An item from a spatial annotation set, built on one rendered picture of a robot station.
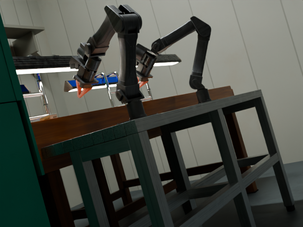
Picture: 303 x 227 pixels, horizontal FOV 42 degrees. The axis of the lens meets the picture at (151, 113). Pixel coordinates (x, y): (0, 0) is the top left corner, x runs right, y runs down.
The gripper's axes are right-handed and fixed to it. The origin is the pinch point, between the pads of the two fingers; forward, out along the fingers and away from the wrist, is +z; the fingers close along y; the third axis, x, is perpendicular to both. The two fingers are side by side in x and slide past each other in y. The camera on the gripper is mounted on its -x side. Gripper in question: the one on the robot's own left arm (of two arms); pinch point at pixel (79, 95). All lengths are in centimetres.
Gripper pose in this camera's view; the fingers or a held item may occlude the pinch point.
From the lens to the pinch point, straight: 179.7
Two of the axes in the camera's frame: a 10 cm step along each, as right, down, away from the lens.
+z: -4.2, 8.1, 4.1
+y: -5.5, 1.3, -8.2
